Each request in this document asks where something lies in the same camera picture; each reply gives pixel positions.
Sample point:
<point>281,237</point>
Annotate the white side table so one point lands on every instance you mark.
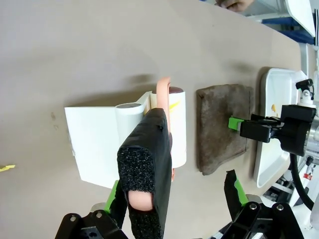
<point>301,12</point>

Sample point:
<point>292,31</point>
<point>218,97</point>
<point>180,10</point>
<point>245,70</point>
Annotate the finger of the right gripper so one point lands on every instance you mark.
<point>266,119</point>
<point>254,130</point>

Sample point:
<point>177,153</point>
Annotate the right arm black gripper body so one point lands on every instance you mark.
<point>296,129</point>

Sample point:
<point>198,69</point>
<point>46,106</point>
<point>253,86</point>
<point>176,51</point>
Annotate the person's right hand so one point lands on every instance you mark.
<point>234,4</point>

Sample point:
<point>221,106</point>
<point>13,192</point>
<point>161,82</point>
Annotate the metal tray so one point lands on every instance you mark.
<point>274,84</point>

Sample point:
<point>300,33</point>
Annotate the small yellow crumb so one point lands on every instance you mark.
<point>273,107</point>

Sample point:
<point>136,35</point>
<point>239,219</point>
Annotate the white folded roller stand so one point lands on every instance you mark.
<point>99,139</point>

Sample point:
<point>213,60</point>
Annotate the brown cloth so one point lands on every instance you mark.
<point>219,129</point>

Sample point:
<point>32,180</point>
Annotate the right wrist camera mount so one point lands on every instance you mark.
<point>305,93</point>

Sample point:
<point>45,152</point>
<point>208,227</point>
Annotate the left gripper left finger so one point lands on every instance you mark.
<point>111,199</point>

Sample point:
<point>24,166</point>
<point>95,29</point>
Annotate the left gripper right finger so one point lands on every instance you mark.
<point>240,196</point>

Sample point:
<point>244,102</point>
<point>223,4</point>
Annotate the yellow paper scrap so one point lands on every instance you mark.
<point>6,168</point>

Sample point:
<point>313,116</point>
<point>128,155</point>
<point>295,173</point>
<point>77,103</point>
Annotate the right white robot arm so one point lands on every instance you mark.
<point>312,140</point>

